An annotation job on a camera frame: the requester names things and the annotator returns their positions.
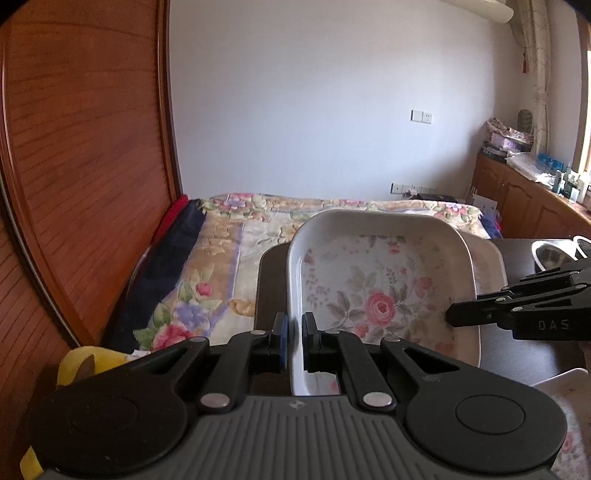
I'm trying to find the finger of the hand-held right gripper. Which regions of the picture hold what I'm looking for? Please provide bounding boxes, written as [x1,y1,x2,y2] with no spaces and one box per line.
[521,258,591,290]
[445,282,591,329]

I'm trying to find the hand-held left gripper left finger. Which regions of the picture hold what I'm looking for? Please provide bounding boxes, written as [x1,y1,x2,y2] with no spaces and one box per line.
[134,313,291,413]

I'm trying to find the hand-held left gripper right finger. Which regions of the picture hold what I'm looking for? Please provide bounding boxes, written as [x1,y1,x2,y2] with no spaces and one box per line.
[301,313,462,412]

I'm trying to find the stainless steel bowl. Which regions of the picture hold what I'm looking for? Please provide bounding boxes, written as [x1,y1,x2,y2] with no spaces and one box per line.
[531,239,591,274]

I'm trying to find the floral square ceramic dish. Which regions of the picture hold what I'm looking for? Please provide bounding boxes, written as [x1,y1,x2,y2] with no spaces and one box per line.
[286,209,483,398]

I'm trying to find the white square plate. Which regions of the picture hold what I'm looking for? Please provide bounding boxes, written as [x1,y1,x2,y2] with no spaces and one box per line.
[462,228,509,296]

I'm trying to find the wooden cabinet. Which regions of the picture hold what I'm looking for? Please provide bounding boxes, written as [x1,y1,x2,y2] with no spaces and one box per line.
[472,152,591,241]

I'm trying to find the floral white plate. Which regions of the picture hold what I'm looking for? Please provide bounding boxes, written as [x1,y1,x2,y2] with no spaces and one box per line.
[531,368,591,480]

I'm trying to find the clear plastic bag pile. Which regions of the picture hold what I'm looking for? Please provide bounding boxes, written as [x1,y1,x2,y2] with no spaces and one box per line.
[505,150,559,185]

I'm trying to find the floral blanket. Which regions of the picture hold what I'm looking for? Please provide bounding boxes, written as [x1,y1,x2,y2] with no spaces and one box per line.
[134,193,491,354]

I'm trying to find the dark blue cloth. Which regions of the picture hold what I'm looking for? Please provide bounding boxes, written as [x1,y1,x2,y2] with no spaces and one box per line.
[104,198,206,354]

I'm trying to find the purple box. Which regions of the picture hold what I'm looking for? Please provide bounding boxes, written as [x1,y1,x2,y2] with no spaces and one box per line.
[490,133,535,151]

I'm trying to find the folded floral cloth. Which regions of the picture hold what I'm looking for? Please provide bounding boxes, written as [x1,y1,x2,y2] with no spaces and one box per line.
[486,119,536,139]

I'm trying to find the window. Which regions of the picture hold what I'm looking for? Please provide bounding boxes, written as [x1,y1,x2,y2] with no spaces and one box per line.
[577,18,591,185]

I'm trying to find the red cloth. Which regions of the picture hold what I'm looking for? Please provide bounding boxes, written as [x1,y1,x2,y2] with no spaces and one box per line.
[154,194,190,241]

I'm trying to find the yellow cloth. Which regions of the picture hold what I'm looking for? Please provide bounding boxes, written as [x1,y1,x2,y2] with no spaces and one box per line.
[21,347,134,480]

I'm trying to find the patterned cream curtain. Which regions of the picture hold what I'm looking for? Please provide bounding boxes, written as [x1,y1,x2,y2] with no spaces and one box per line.
[510,0,583,158]

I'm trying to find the wooden wardrobe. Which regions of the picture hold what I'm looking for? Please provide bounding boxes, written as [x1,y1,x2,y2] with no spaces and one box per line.
[0,0,191,384]

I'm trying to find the white air conditioner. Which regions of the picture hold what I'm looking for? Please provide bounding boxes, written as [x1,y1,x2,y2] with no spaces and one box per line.
[443,0,515,24]

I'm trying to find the wall power outlets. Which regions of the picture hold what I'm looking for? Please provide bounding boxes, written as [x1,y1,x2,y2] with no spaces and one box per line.
[390,182,439,195]

